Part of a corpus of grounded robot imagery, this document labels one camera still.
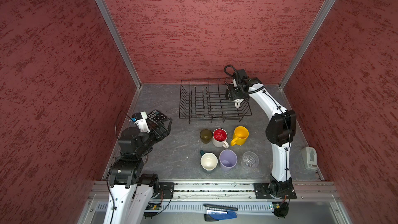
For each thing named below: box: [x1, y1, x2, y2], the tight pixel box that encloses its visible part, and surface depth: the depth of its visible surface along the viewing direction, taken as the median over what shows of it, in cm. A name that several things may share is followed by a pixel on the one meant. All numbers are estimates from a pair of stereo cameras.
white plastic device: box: [301, 146, 319, 170], surface depth 84 cm
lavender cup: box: [219, 149, 238, 173], surface depth 76 cm
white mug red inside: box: [211, 128, 230, 149], surface depth 87 cm
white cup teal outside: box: [200, 149, 219, 172], surface depth 77 cm
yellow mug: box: [230, 125, 250, 147], surface depth 87 cm
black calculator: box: [147, 109, 168, 124], surface depth 102 cm
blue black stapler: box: [203, 203, 239, 222], surface depth 68 cm
